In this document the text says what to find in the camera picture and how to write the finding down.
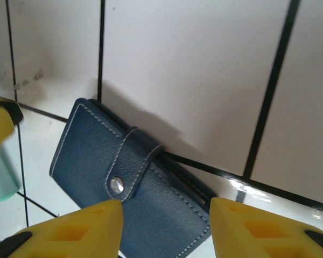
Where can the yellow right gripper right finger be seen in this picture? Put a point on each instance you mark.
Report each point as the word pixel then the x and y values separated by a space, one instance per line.
pixel 258 236

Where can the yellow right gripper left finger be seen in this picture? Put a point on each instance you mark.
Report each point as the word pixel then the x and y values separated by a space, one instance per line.
pixel 70 236

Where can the blue leather card holder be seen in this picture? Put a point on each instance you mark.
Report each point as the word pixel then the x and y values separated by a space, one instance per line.
pixel 97 150

